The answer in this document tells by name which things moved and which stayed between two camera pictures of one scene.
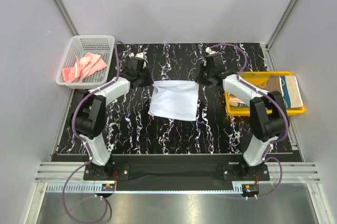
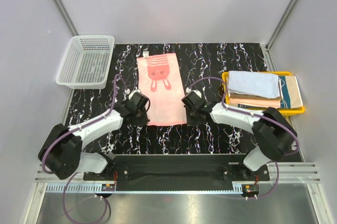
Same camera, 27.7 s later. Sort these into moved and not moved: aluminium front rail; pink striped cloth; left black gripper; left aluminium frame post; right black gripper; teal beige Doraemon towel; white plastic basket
Moved: pink striped cloth; right black gripper; left black gripper
Not moved: white plastic basket; aluminium front rail; teal beige Doraemon towel; left aluminium frame post
